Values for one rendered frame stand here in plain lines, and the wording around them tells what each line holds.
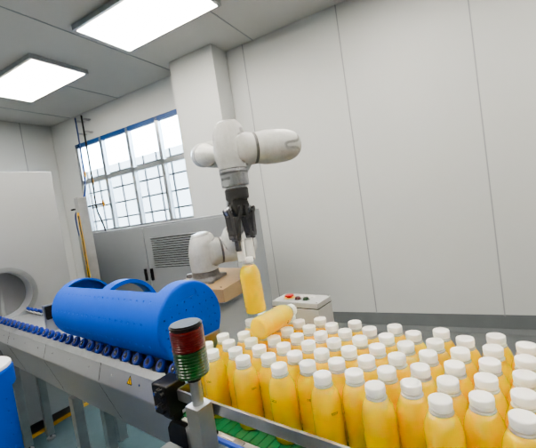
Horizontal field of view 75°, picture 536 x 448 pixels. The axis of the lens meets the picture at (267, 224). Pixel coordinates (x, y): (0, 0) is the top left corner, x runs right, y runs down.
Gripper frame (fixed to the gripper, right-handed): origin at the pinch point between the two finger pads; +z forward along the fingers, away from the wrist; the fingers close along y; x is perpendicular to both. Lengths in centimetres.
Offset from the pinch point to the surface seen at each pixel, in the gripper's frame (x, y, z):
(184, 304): -24.7, 8.4, 16.5
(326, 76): -89, -267, -141
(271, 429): 24, 27, 36
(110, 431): -121, -1, 97
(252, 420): 18.5, 27.2, 35.6
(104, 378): -70, 19, 46
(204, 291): -24.7, -1.5, 14.6
